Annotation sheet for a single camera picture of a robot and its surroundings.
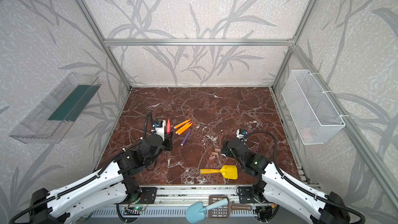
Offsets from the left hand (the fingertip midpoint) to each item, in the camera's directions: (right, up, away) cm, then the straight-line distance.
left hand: (175, 128), depth 76 cm
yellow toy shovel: (+27, -23, +3) cm, 36 cm away
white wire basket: (+59, +7, -15) cm, 62 cm away
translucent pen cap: (+20, -16, +10) cm, 28 cm away
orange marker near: (+2, -4, +20) cm, 21 cm away
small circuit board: (-19, -38, -4) cm, 42 cm away
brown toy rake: (+24, -37, -6) cm, 44 cm away
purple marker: (+3, -9, +17) cm, 19 cm away
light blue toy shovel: (+11, -37, -7) cm, 39 cm away
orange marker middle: (-3, -5, +18) cm, 19 cm away
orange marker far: (-1, -1, +23) cm, 23 cm away
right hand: (+27, -7, +6) cm, 29 cm away
